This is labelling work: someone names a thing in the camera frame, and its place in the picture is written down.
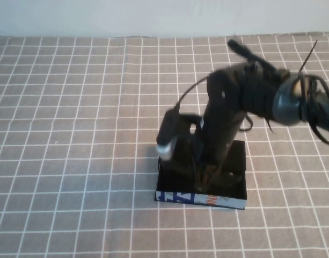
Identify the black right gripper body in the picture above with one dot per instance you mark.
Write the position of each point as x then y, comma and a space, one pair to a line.
220, 113

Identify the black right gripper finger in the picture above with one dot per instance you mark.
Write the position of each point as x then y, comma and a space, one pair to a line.
213, 173
200, 174

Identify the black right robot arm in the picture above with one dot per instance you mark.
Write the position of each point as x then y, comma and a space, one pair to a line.
285, 104

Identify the black glasses case printed side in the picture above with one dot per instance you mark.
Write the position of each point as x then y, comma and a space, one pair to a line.
177, 185

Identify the black zip tie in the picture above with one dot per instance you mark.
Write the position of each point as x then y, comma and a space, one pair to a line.
309, 55

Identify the grey white-checked tablecloth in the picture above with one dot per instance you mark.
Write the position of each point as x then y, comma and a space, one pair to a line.
73, 134

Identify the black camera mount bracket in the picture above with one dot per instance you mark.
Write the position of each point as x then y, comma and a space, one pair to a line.
187, 122

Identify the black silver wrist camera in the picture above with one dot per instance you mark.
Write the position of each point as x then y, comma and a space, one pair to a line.
167, 131

